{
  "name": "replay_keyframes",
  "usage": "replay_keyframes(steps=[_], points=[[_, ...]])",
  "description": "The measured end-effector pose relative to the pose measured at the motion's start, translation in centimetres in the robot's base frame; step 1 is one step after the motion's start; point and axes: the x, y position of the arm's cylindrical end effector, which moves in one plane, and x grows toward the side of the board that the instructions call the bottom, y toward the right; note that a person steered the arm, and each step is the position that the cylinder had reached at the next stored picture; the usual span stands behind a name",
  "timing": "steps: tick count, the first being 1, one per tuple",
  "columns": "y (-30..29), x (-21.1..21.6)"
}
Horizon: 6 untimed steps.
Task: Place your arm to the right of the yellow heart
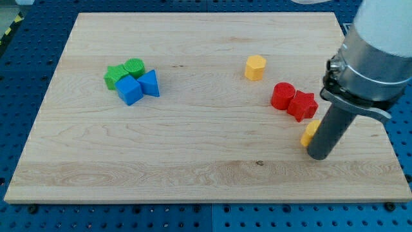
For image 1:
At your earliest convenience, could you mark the green star block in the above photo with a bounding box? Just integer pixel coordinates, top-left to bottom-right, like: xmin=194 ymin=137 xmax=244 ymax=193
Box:
xmin=104 ymin=64 xmax=129 ymax=90

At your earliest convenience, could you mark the green cylinder block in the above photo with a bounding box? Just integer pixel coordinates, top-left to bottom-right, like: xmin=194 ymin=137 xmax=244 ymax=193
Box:
xmin=124 ymin=58 xmax=145 ymax=79

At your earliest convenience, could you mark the blue triangle block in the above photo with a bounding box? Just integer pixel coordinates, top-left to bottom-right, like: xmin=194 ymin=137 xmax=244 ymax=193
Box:
xmin=137 ymin=70 xmax=160 ymax=97

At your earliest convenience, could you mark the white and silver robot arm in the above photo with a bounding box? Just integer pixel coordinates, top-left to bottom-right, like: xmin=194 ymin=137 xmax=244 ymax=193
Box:
xmin=321 ymin=0 xmax=411 ymax=123

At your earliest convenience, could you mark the yellow heart block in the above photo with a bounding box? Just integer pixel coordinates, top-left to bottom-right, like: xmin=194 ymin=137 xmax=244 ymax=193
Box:
xmin=300 ymin=120 xmax=321 ymax=147

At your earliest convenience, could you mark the light wooden board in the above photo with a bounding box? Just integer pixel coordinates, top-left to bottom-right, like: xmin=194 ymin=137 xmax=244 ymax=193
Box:
xmin=5 ymin=12 xmax=411 ymax=204

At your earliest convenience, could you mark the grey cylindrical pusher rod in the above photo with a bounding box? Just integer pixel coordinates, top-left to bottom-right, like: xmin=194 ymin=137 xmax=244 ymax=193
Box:
xmin=306 ymin=104 xmax=356 ymax=160

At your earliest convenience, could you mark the red cylinder block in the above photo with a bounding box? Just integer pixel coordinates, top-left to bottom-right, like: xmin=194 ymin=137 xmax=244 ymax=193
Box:
xmin=270 ymin=82 xmax=296 ymax=110

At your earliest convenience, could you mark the red star block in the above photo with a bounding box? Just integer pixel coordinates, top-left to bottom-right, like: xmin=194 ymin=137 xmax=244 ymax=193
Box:
xmin=286 ymin=90 xmax=319 ymax=122

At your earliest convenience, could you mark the blue cube block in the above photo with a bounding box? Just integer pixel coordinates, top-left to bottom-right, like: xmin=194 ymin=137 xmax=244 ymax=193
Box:
xmin=115 ymin=75 xmax=144 ymax=106

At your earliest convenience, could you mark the yellow hexagon block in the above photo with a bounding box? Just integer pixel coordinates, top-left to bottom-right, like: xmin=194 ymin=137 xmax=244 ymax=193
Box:
xmin=245 ymin=55 xmax=267 ymax=81

